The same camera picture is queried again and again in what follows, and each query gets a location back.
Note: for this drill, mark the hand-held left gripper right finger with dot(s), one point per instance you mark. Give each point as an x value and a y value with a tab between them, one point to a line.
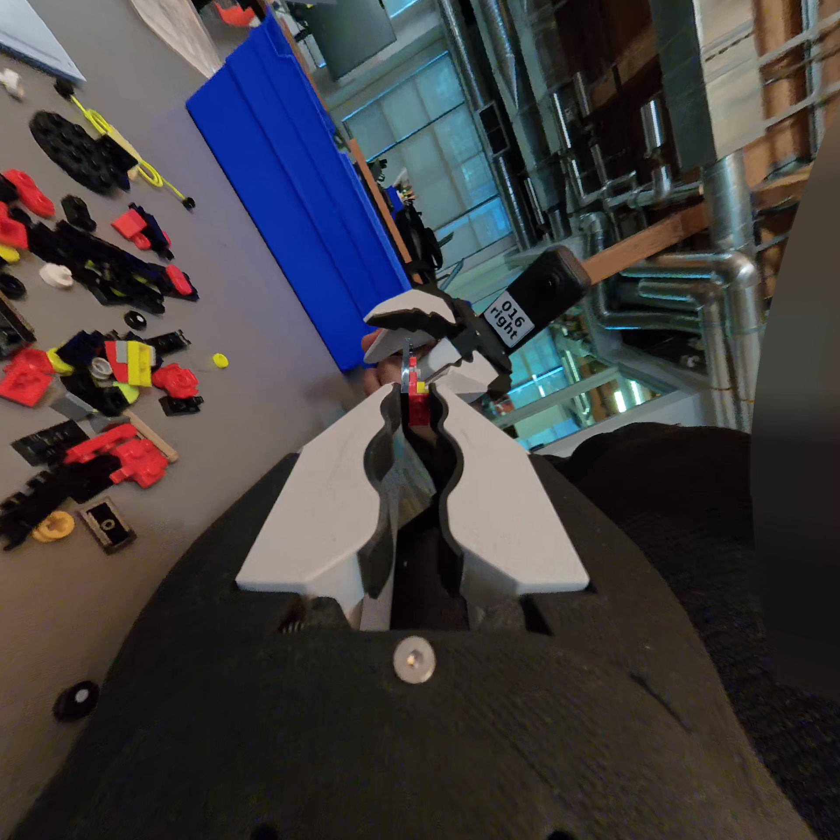
518	525

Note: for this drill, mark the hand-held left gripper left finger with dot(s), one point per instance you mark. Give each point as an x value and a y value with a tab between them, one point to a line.
308	518

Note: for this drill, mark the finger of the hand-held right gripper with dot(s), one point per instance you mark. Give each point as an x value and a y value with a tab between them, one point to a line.
459	375
407	305

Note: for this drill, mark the partly built lego model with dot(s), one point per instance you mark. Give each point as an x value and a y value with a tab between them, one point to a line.
418	407

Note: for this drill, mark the pile of lego pieces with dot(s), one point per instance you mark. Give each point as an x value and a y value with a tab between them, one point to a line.
26	380

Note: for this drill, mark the black lego tire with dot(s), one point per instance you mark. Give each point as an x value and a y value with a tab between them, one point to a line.
75	702

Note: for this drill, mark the black round lego plate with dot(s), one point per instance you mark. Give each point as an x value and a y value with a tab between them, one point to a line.
72	148

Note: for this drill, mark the lego instruction booklet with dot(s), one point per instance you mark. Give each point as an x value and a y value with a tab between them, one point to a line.
33	46

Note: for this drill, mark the person's right hand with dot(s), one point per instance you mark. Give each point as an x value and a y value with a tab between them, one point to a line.
377	382

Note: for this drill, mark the black backpack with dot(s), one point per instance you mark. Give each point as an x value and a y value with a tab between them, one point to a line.
413	236

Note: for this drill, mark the blue plastic bin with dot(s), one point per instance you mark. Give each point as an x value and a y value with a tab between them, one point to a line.
289	184

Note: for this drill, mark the dark grey curved panel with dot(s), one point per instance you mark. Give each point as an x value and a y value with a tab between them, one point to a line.
800	394

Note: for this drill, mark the dark flat screen monitor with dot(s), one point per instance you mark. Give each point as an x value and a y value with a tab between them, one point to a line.
354	33

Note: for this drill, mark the silver metal duct pipe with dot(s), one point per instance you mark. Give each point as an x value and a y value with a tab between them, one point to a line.
735	315

